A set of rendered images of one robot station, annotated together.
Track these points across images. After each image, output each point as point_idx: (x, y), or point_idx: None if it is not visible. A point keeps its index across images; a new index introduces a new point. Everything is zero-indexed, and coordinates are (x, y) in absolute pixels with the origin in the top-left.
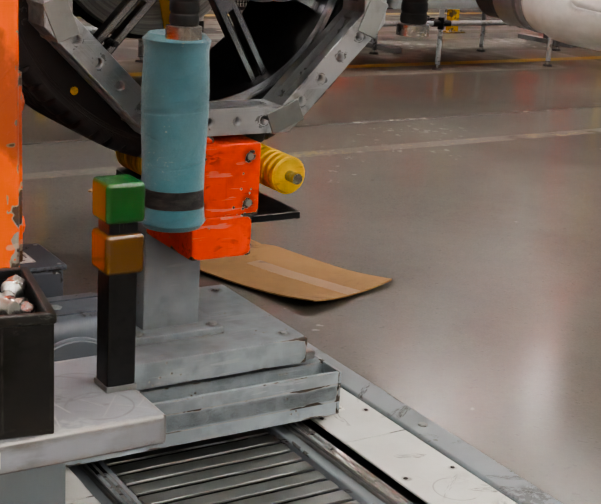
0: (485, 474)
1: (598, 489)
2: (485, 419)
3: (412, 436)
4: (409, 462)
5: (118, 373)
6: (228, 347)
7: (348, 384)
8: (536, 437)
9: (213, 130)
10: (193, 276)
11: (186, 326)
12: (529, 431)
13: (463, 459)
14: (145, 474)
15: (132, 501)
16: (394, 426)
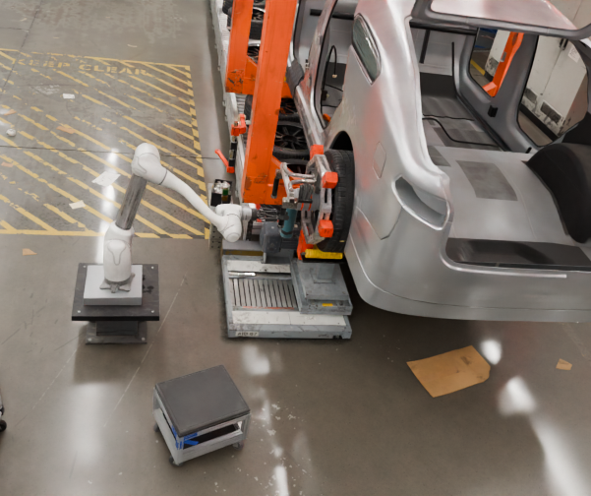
0: (263, 325)
1: (265, 361)
2: (312, 362)
3: (286, 323)
4: (274, 317)
5: None
6: (304, 280)
7: (320, 326)
8: (297, 366)
9: (303, 231)
10: (319, 269)
11: (315, 277)
12: (301, 367)
13: (271, 325)
14: (290, 283)
15: (274, 275)
16: (293, 323)
